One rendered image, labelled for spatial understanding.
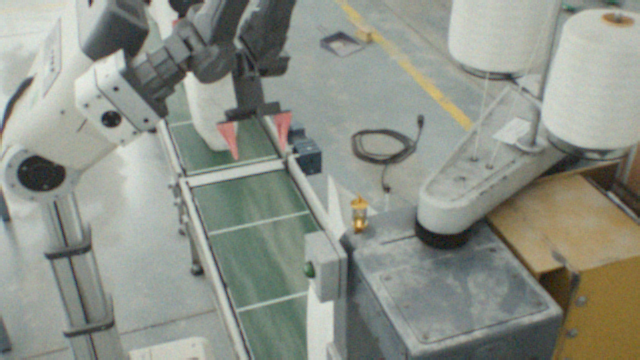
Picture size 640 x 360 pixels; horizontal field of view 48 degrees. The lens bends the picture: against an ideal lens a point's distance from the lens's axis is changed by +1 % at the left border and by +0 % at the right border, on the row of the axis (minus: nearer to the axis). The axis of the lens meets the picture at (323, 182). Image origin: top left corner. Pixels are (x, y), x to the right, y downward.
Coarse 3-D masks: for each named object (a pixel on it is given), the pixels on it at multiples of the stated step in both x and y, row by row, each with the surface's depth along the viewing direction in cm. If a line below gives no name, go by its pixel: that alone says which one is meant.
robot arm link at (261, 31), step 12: (264, 0) 126; (276, 0) 124; (288, 0) 125; (252, 12) 131; (264, 12) 127; (276, 12) 126; (288, 12) 128; (252, 24) 132; (264, 24) 129; (276, 24) 129; (288, 24) 131; (252, 36) 134; (264, 36) 130; (276, 36) 131; (252, 48) 135; (264, 48) 133
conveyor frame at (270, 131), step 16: (160, 128) 346; (272, 128) 319; (176, 144) 317; (272, 144) 324; (176, 160) 299; (288, 160) 307; (176, 176) 313; (208, 176) 297; (224, 176) 297; (240, 176) 297
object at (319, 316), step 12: (336, 192) 172; (348, 192) 172; (336, 204) 174; (348, 204) 174; (336, 216) 176; (348, 216) 177; (336, 228) 178; (312, 300) 184; (312, 312) 187; (324, 312) 174; (312, 324) 189; (324, 324) 175; (312, 336) 190; (324, 336) 177; (312, 348) 192; (324, 348) 179
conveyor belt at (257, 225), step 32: (224, 192) 287; (256, 192) 286; (288, 192) 286; (224, 224) 270; (256, 224) 270; (288, 224) 269; (224, 256) 255; (256, 256) 255; (288, 256) 254; (224, 288) 254; (256, 288) 241; (288, 288) 241; (256, 320) 229; (288, 320) 229; (256, 352) 218; (288, 352) 218
